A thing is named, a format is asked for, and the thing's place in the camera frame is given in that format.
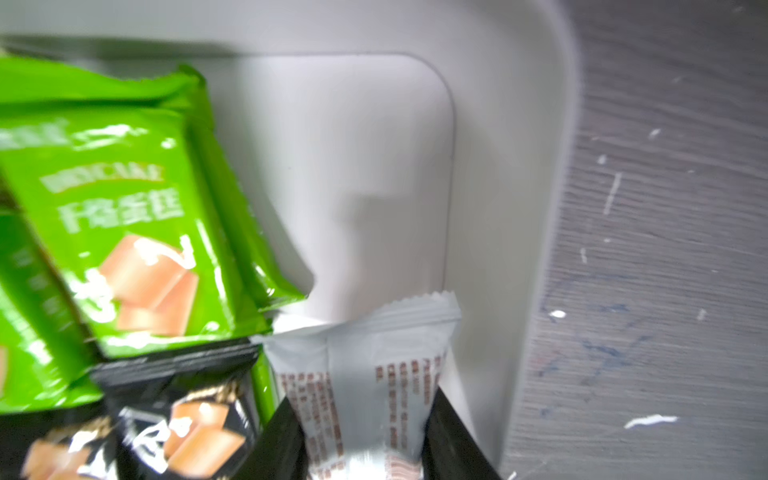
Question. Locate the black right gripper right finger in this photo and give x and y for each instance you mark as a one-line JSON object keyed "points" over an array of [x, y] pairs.
{"points": [[449, 451]]}

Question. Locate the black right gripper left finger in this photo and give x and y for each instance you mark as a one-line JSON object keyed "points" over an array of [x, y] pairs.
{"points": [[279, 453]]}

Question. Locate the white cookie packet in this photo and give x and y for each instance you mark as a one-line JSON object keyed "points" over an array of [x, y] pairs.
{"points": [[363, 390]]}

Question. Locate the white storage box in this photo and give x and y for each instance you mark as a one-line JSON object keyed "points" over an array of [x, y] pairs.
{"points": [[388, 148]]}

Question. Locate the black cookie packet middle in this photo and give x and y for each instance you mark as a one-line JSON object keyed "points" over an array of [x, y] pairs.
{"points": [[183, 415]]}

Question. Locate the black cookie packet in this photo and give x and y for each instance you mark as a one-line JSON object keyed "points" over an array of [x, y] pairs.
{"points": [[71, 443], [183, 415]]}

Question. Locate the black cookie packet left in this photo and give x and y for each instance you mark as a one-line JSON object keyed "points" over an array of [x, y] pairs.
{"points": [[71, 443]]}

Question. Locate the green cookie packet middle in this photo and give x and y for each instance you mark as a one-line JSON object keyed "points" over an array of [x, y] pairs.
{"points": [[130, 196]]}

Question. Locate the green cookie packet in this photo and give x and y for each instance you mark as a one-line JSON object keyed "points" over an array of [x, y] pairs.
{"points": [[45, 358], [130, 196]]}

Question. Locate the green cookie packet left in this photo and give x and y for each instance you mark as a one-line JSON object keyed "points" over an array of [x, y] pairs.
{"points": [[45, 358]]}

